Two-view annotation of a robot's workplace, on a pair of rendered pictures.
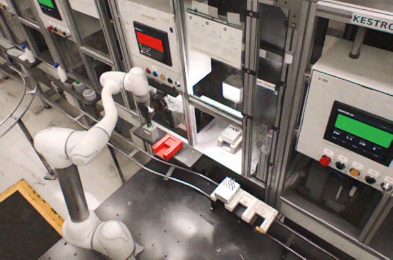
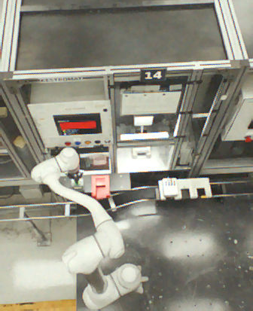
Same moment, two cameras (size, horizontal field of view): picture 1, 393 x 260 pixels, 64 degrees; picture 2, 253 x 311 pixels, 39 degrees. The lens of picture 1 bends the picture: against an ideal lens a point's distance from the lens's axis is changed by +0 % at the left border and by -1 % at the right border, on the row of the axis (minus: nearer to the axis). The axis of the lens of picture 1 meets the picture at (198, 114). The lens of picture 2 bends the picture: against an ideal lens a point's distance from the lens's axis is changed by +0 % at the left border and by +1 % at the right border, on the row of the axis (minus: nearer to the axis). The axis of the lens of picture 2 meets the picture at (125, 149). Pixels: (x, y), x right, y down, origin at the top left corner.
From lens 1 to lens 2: 1.30 m
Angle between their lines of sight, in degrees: 33
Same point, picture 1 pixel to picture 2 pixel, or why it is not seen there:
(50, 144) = (89, 261)
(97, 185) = (9, 254)
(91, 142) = (117, 235)
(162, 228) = (138, 243)
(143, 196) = not seen: hidden behind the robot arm
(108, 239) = (134, 281)
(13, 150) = not seen: outside the picture
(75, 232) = (107, 297)
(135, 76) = (72, 157)
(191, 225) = (154, 226)
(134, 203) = not seen: hidden behind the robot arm
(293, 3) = (232, 70)
